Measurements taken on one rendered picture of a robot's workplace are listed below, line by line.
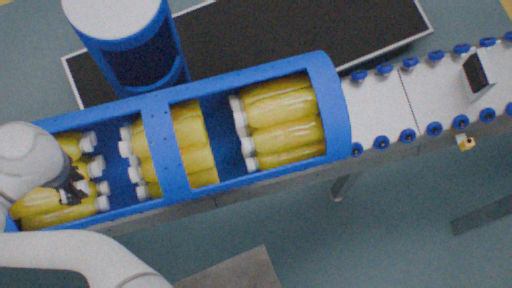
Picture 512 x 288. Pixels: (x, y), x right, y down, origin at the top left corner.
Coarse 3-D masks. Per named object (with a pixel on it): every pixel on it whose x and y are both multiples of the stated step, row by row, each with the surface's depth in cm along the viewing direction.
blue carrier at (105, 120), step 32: (288, 64) 151; (320, 64) 149; (160, 96) 150; (192, 96) 148; (224, 96) 168; (320, 96) 145; (64, 128) 146; (96, 128) 166; (160, 128) 144; (224, 128) 172; (128, 160) 170; (160, 160) 143; (224, 160) 169; (320, 160) 153; (128, 192) 167; (192, 192) 150; (64, 224) 149; (96, 224) 153
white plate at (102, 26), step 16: (64, 0) 174; (80, 0) 174; (96, 0) 174; (112, 0) 174; (128, 0) 174; (144, 0) 174; (160, 0) 174; (80, 16) 173; (96, 16) 173; (112, 16) 173; (128, 16) 173; (144, 16) 173; (96, 32) 171; (112, 32) 171; (128, 32) 171
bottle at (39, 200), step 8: (32, 192) 149; (40, 192) 149; (48, 192) 149; (56, 192) 149; (24, 200) 148; (32, 200) 148; (40, 200) 149; (48, 200) 149; (56, 200) 149; (16, 208) 148; (24, 208) 149; (32, 208) 149; (40, 208) 149; (48, 208) 150; (56, 208) 151; (16, 216) 149; (24, 216) 150
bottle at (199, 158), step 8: (200, 144) 152; (208, 144) 152; (184, 152) 151; (192, 152) 151; (200, 152) 151; (208, 152) 151; (144, 160) 152; (184, 160) 151; (192, 160) 151; (200, 160) 151; (208, 160) 151; (136, 168) 152; (144, 168) 151; (152, 168) 150; (184, 168) 151; (192, 168) 151; (200, 168) 152; (208, 168) 153; (144, 176) 151; (152, 176) 151
